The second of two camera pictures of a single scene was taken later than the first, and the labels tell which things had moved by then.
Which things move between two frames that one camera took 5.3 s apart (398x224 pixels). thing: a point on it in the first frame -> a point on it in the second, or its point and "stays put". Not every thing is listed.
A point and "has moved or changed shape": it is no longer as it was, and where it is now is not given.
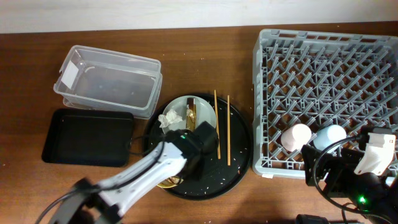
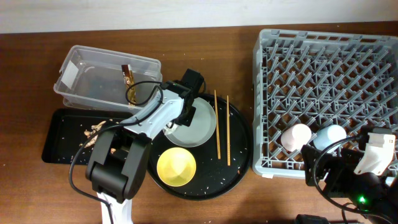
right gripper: [342, 168] stays put
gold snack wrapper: [191, 114] has moved or changed shape
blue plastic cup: [328, 136] stays put
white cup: [294, 137] stays put
